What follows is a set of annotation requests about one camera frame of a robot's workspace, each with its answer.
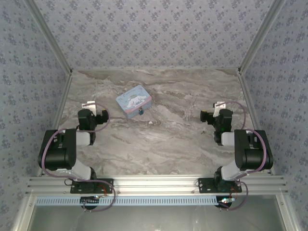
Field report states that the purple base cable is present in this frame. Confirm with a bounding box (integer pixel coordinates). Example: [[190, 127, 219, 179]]
[[63, 177, 117, 213], [218, 180, 249, 211]]

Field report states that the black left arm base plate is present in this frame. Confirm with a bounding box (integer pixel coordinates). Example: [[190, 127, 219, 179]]
[[70, 178, 115, 194]]

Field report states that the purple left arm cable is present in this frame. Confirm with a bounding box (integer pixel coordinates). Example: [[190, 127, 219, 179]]
[[41, 102, 111, 181]]

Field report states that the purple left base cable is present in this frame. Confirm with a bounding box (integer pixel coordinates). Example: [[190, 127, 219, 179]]
[[63, 177, 117, 213]]

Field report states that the aluminium frame post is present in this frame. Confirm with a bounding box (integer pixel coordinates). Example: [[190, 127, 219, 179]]
[[237, 0, 287, 75], [26, 0, 74, 74]]

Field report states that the white slotted cable duct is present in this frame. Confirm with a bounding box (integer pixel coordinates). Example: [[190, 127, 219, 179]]
[[35, 195, 221, 207]]

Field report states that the aluminium mounting rail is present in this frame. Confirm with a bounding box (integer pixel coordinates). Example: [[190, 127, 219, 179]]
[[25, 175, 289, 196]]

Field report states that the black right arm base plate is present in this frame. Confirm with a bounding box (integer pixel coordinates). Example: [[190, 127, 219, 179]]
[[197, 178, 243, 194]]

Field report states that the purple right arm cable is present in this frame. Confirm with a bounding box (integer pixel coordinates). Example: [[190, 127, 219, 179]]
[[216, 101, 268, 180]]

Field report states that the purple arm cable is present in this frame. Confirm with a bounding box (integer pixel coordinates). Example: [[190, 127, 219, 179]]
[[41, 102, 111, 181], [216, 101, 268, 180]]

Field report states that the blue cartoon tin box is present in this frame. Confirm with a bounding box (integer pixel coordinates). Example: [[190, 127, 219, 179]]
[[115, 84, 153, 119]]

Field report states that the grey metal sheet panel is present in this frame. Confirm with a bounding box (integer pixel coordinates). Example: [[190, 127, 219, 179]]
[[30, 195, 282, 231]]

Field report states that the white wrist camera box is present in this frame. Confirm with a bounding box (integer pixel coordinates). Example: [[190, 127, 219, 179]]
[[213, 101, 227, 116], [81, 101, 97, 115]]

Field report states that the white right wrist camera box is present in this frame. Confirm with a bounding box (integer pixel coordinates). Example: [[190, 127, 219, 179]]
[[213, 101, 227, 116]]

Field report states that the aluminium table side rail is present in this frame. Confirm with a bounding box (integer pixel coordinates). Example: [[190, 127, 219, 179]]
[[36, 72, 73, 178], [238, 72, 275, 176]]

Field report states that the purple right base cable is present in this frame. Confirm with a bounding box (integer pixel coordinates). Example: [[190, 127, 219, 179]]
[[218, 180, 249, 211]]

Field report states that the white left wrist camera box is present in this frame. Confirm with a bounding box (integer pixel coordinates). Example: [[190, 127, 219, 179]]
[[81, 101, 97, 115]]

